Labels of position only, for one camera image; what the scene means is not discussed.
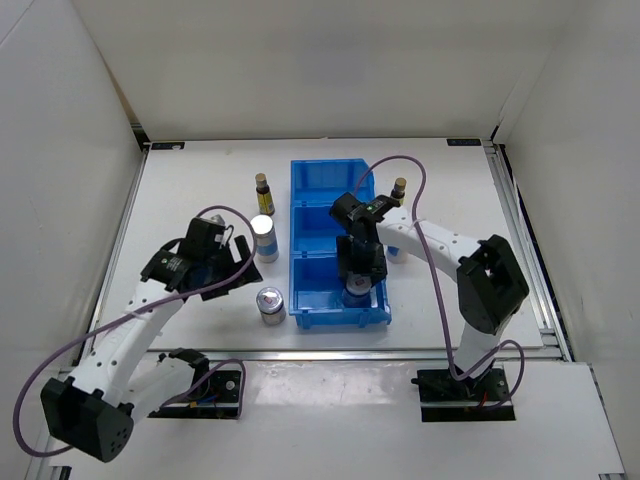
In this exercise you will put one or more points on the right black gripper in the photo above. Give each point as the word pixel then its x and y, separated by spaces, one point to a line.
pixel 376 269

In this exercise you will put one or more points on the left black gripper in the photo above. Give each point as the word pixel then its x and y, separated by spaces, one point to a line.
pixel 252 276

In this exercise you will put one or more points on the tall silver-capped shaker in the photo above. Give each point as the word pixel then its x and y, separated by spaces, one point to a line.
pixel 267 247
pixel 396 255

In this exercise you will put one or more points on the short spice jar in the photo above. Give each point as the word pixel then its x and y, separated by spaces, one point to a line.
pixel 271 306
pixel 357 292

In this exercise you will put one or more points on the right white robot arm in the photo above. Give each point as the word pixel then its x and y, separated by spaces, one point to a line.
pixel 491 286

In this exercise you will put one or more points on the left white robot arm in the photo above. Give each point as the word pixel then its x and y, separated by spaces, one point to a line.
pixel 96 407

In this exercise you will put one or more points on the left small brown sauce bottle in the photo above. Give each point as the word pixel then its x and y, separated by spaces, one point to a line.
pixel 264 196

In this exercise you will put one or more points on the small brown sauce bottle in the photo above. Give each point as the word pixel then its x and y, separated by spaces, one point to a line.
pixel 264 196
pixel 398 191

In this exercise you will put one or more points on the blue near storage bin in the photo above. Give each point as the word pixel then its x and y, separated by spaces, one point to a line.
pixel 316 296

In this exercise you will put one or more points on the right small brown sauce bottle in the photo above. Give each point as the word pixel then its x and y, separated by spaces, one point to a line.
pixel 398 191

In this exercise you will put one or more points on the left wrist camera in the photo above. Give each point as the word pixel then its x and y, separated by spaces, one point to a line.
pixel 218 221

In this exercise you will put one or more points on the front aluminium frame rail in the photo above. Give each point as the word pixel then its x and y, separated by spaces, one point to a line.
pixel 328 355

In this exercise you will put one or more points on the aluminium frame rail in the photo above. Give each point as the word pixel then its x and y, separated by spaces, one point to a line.
pixel 525 246
pixel 40 468
pixel 328 355

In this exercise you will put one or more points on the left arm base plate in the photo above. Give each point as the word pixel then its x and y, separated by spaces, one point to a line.
pixel 220 391

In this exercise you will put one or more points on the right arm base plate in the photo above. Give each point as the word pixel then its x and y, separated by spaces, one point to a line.
pixel 445 400

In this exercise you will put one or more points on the right aluminium frame rail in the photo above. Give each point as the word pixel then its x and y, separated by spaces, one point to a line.
pixel 525 246

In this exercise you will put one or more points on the left aluminium frame rail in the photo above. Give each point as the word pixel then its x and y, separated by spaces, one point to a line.
pixel 40 468

